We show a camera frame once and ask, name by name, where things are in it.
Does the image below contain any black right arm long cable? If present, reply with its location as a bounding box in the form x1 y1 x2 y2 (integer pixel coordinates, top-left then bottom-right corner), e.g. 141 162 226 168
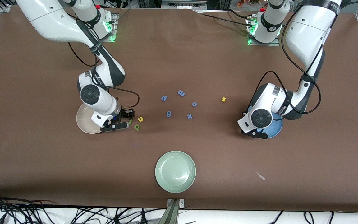
68 42 100 68

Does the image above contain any black cable on table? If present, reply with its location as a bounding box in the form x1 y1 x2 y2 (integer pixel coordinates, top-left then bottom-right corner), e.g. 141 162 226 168
197 13 252 27
225 9 252 20

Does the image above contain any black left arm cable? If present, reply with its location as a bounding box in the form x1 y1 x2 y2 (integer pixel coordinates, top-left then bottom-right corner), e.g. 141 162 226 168
247 5 322 115

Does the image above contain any beige brown plate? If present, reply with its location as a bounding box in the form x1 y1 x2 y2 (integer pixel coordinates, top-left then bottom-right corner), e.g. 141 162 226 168
76 103 103 134

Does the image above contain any blue plate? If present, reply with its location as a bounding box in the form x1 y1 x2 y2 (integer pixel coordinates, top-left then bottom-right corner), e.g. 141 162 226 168
260 113 283 139

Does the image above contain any grey metal box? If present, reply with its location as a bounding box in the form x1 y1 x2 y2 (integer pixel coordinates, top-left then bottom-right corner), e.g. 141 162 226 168
161 1 208 10

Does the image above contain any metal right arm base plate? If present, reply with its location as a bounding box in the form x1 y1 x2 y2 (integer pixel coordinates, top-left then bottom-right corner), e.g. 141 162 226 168
98 14 117 42

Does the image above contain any metal bracket at table edge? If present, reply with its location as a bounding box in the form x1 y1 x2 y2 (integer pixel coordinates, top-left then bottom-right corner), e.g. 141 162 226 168
159 198 185 224

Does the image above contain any brown table cover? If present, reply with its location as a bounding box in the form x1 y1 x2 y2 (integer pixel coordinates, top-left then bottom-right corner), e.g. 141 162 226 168
0 6 358 212

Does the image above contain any pale green plate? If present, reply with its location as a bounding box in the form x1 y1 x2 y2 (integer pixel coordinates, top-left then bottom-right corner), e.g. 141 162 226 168
155 151 196 193

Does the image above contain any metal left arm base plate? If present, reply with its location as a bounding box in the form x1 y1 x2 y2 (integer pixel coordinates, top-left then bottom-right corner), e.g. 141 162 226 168
247 16 280 46

